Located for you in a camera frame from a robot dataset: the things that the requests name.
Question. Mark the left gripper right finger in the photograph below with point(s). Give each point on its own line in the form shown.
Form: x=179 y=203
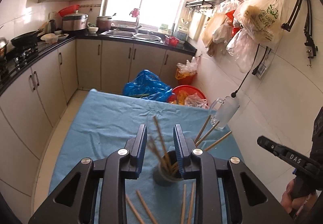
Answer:
x=226 y=190

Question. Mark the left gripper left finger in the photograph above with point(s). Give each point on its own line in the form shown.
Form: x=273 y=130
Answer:
x=92 y=184

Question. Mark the wooden chopstick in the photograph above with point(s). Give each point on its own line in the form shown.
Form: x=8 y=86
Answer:
x=144 y=204
x=191 y=203
x=153 y=148
x=183 y=207
x=218 y=141
x=202 y=129
x=207 y=134
x=133 y=209
x=162 y=140

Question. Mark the person right hand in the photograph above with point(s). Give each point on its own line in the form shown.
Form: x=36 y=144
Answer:
x=289 y=204

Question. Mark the blue towel table cover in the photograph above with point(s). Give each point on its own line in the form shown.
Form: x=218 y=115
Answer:
x=105 y=122

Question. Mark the black utensil holder cup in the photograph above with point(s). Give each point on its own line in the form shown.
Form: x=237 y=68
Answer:
x=163 y=178

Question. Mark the clear glass mug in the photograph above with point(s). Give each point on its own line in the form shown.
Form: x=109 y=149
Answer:
x=222 y=110

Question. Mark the red plastic basin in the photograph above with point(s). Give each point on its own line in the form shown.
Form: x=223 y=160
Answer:
x=188 y=95

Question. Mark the blue plastic bag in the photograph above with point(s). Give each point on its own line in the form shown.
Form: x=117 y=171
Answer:
x=147 y=85

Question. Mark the clear plastic bag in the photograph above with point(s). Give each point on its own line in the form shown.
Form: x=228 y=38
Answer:
x=243 y=49

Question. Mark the red trash bin with bags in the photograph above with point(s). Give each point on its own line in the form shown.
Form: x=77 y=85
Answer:
x=186 y=73

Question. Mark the white printed plastic bag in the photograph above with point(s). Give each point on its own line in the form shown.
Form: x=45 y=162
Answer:
x=261 y=19

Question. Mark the black wok pan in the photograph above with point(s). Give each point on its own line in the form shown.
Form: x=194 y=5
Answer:
x=26 y=39

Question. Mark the steel kettle pot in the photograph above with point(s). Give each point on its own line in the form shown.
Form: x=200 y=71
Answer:
x=3 y=46

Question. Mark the steel double sink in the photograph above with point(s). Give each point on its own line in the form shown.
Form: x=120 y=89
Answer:
x=147 y=37

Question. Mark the silver rice cooker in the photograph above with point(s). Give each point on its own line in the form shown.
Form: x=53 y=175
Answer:
x=74 y=22

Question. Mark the brown cooking pot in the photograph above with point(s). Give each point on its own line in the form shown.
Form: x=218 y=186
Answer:
x=104 y=23

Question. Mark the red small basket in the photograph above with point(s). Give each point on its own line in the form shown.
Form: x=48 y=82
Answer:
x=171 y=40

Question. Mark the red colander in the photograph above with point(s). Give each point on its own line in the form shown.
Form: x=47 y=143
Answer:
x=68 y=10

